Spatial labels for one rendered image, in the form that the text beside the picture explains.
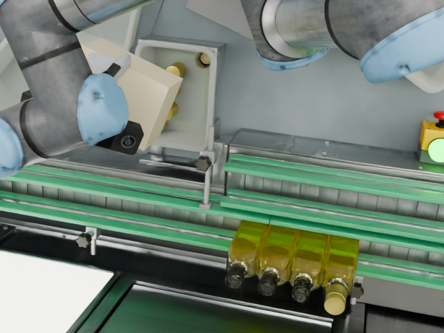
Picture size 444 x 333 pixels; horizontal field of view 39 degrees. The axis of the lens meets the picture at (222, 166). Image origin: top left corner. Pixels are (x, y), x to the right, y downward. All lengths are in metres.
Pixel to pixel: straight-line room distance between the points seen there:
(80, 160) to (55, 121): 0.68
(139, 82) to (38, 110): 0.31
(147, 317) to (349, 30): 0.73
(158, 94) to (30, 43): 0.34
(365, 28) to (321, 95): 0.73
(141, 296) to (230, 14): 0.58
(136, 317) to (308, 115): 0.55
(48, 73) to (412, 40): 0.39
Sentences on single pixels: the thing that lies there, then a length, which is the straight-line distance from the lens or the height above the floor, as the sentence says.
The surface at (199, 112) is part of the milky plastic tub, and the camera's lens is 1.40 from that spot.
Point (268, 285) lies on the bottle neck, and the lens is 1.12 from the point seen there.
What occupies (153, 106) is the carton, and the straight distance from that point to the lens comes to 1.04.
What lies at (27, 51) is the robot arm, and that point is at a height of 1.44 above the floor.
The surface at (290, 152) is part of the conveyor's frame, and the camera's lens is 1.27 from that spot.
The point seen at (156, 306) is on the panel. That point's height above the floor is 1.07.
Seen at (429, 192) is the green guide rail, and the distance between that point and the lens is 1.22.
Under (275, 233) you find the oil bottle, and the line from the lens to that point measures 1.22.
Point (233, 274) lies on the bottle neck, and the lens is 1.09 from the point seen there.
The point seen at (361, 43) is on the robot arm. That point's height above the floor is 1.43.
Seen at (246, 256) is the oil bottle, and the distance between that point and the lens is 1.13.
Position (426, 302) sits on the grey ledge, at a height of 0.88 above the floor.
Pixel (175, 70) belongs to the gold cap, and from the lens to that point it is 1.35.
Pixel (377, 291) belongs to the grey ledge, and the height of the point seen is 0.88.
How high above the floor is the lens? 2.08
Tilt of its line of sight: 67 degrees down
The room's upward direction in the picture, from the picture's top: 144 degrees counter-clockwise
